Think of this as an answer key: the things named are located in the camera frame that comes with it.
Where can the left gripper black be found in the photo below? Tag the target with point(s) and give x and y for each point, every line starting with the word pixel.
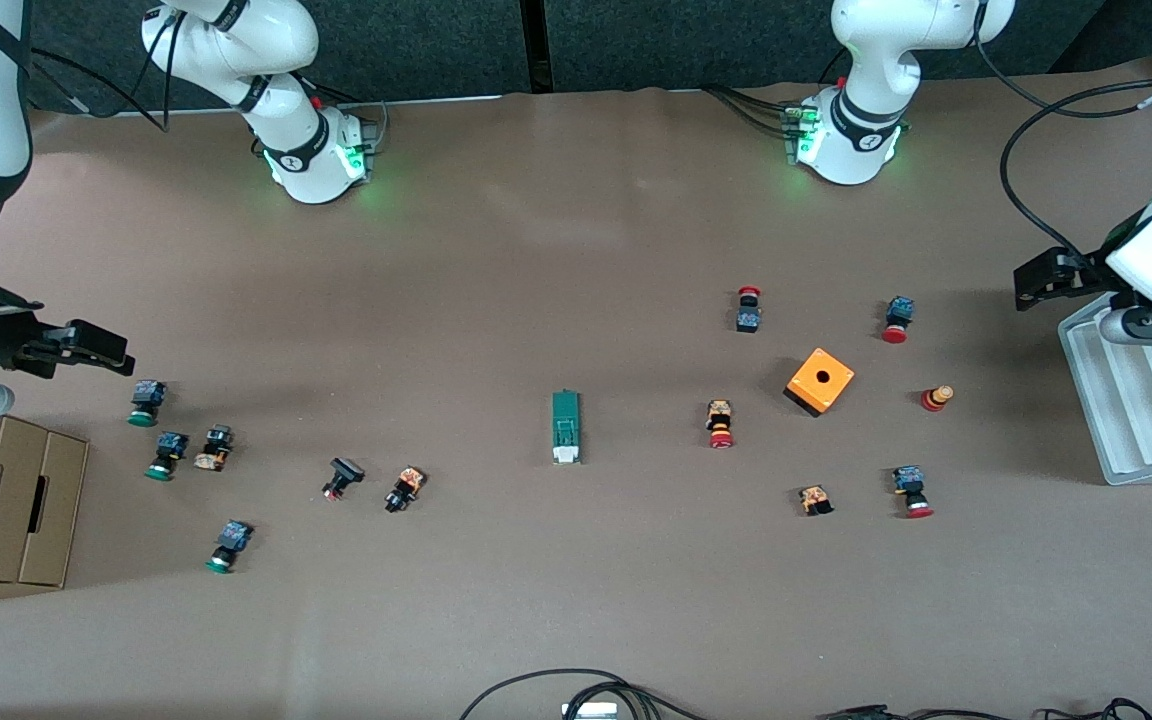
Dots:
pixel 1083 271

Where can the green load switch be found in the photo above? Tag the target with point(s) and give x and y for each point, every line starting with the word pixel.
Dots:
pixel 566 425

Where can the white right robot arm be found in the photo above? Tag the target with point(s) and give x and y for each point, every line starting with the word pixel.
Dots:
pixel 314 175

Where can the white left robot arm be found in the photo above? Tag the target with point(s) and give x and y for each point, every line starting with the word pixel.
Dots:
pixel 851 140

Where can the red button blue block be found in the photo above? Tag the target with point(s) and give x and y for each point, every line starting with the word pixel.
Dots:
pixel 908 482
pixel 900 310

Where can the beige black contact block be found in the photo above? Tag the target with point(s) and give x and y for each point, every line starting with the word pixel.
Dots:
pixel 215 447

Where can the grey ridged plastic tray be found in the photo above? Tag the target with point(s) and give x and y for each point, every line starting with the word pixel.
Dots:
pixel 1146 400

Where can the red yellow button head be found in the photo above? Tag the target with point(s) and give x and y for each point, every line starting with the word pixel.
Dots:
pixel 934 399

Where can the brown cardboard divider box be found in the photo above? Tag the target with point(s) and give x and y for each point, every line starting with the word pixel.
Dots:
pixel 11 520

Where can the black button red contact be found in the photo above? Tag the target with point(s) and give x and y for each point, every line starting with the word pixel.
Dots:
pixel 344 471

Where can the red button black block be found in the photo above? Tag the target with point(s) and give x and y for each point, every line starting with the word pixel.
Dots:
pixel 748 318

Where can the orange black contact block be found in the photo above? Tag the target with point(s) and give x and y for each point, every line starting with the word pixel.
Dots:
pixel 815 498

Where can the black orange push button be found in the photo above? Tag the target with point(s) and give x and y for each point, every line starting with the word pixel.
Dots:
pixel 406 485

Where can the red button orange block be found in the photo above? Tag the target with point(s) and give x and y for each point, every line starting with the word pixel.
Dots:
pixel 719 415

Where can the brown paper table cover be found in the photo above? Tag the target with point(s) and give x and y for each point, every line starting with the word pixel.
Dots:
pixel 576 580

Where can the white plug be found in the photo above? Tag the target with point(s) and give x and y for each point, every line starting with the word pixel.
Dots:
pixel 588 711

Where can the green push button switch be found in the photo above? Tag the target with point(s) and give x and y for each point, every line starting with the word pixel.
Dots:
pixel 147 395
pixel 232 538
pixel 169 447

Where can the orange push button enclosure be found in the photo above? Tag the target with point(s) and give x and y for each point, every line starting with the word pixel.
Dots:
pixel 806 385

